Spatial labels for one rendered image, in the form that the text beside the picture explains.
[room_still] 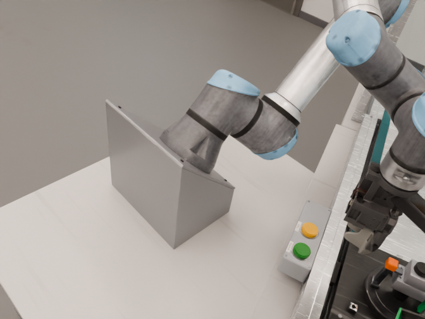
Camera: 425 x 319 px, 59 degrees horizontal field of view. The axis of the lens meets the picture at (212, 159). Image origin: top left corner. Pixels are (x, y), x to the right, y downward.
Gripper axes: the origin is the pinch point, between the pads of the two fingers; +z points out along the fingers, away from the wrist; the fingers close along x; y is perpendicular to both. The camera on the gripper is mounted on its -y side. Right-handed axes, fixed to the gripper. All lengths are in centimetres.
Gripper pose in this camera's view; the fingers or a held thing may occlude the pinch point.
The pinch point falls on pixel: (365, 249)
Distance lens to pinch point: 85.3
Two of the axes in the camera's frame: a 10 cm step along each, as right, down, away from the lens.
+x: -4.5, 5.6, -7.0
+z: -1.3, 7.3, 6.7
